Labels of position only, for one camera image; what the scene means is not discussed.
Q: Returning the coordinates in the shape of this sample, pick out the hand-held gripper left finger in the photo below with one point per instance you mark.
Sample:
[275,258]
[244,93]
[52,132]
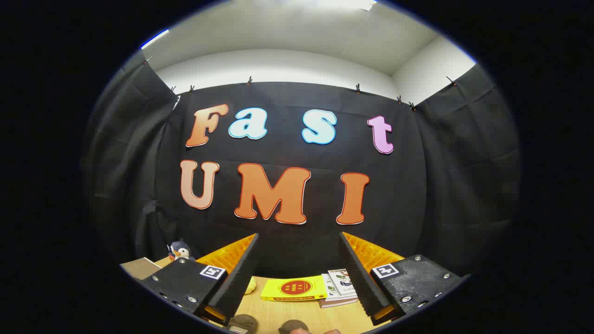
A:
[241,278]

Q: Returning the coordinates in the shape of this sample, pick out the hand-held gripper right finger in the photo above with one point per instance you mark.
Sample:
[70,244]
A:
[359,278]

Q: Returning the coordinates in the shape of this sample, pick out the brown fuzzy shoe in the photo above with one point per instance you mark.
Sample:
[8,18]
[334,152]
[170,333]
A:
[243,322]
[293,327]

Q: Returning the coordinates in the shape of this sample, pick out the brown fabric storage box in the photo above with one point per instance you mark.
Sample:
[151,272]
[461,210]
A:
[139,268]

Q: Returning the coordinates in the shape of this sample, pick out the yellow bun plush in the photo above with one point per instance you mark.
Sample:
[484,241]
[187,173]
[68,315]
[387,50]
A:
[250,285]

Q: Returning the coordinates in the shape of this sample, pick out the pale brown book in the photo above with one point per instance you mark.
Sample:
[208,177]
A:
[336,302]

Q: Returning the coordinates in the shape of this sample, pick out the yellow book with red circle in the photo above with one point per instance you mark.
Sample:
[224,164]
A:
[294,288]

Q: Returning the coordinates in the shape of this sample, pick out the black backdrop cloth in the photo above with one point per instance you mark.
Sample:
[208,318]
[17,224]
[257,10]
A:
[287,241]

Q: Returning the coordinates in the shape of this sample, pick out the penguin plush toy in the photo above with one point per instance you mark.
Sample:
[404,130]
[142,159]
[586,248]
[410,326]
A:
[180,251]

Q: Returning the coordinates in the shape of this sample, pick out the ceiling light strip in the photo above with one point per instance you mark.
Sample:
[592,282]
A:
[155,39]

